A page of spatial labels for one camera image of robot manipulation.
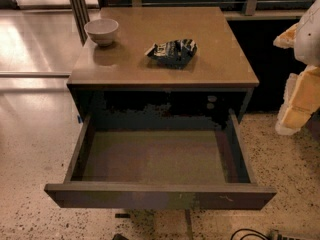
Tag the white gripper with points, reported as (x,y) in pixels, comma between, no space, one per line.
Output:
(309,39)

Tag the brown top drawer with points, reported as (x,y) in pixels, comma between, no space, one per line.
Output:
(186,163)

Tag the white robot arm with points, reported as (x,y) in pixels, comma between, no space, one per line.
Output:
(304,38)

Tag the grey power strip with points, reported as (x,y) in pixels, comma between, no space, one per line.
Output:
(284,235)

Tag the brown wooden cabinet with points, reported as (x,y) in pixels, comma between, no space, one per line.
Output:
(219,61)

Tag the crumpled blue chip bag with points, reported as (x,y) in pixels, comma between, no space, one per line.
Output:
(174,54)

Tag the white ceramic bowl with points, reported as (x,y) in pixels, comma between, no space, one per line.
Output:
(102,31)

